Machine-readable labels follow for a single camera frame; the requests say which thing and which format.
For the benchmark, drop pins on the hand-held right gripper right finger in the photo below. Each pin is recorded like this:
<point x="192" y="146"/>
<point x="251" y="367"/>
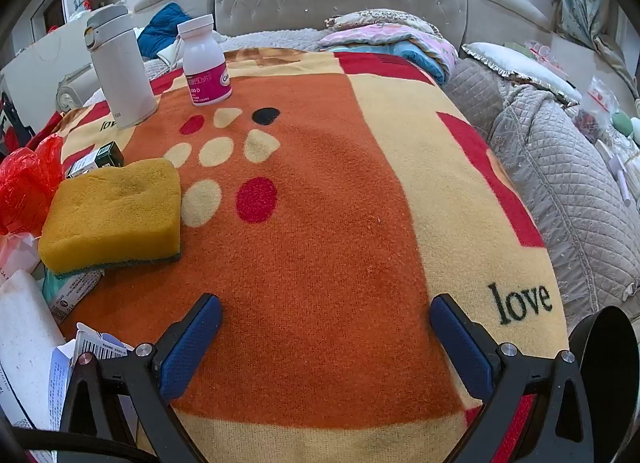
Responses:
<point x="462" y="348"/>

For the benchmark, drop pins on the yellow sponge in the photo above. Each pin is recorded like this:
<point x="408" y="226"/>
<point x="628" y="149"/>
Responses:
<point x="110" y="213"/>

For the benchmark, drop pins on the green plush toy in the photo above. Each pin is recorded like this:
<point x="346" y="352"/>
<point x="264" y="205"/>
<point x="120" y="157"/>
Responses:
<point x="622" y="125"/>

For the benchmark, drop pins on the white thermos bottle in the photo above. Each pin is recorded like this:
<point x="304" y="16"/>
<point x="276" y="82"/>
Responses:
<point x="125" y="73"/>

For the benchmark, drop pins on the orange red printed blanket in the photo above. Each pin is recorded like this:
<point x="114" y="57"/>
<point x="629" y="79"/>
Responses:
<point x="325" y="243"/>

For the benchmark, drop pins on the white plastic bag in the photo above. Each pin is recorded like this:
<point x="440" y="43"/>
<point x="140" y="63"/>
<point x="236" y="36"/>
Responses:
<point x="17" y="253"/>

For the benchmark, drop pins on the grey quilted sofa cover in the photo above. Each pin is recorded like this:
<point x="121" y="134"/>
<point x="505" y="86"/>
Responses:
<point x="565" y="203"/>

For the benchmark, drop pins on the white trimmed pillow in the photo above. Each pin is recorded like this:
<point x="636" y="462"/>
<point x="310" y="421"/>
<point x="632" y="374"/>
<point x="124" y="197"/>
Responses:
<point x="510" y="63"/>

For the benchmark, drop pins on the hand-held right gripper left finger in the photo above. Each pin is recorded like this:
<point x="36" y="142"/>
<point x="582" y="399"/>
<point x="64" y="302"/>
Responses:
<point x="192" y="348"/>

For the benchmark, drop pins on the white foam block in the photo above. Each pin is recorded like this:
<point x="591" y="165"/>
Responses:
<point x="22" y="333"/>

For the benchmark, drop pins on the pink plastic packet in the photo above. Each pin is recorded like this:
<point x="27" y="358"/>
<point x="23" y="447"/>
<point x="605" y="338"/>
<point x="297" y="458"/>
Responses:
<point x="540" y="50"/>

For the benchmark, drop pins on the pink floral folded blanket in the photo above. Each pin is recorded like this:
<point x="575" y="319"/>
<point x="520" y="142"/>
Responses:
<point x="390" y="35"/>

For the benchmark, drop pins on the white cloth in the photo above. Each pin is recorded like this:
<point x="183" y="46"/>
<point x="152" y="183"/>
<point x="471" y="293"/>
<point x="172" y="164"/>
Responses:
<point x="172" y="50"/>

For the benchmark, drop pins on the lilac brush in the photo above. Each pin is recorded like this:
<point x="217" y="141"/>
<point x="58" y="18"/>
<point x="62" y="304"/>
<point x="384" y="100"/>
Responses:
<point x="624" y="188"/>

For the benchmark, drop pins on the red plastic bag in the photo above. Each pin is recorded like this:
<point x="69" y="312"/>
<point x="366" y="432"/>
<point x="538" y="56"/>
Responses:
<point x="25" y="178"/>

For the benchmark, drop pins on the clear bag of red fruit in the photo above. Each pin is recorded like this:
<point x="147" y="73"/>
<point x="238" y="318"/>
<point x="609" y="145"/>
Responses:
<point x="595" y="113"/>

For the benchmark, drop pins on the blue cloth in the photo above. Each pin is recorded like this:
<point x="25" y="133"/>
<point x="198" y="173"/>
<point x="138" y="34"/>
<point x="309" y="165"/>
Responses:
<point x="160" y="28"/>

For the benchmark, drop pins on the beige patterned folded blanket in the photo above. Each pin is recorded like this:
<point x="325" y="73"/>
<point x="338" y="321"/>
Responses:
<point x="385" y="17"/>

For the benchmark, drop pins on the green white carton box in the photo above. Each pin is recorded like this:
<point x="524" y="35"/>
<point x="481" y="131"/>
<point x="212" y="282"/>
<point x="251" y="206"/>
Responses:
<point x="107" y="154"/>

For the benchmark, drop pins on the pale patterned curtain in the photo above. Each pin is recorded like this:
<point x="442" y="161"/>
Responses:
<point x="575" y="3"/>

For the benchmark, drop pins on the blue folded towel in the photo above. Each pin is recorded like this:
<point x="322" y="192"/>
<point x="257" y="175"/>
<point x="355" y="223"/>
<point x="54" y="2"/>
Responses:
<point x="415" y="60"/>

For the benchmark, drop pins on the black bin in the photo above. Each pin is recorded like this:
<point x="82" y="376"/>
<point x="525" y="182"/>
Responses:
<point x="607" y="358"/>

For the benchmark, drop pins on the blue white carton box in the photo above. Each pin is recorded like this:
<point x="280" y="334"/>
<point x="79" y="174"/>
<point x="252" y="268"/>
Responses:
<point x="62" y="378"/>

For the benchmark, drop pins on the teal wipes packet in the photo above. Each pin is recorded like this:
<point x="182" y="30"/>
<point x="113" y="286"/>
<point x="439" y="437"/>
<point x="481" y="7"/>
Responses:
<point x="70" y="293"/>

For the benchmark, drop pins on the white pink-label pill bottle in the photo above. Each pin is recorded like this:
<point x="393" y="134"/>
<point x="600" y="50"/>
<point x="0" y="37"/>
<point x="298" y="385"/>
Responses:
<point x="202" y="58"/>

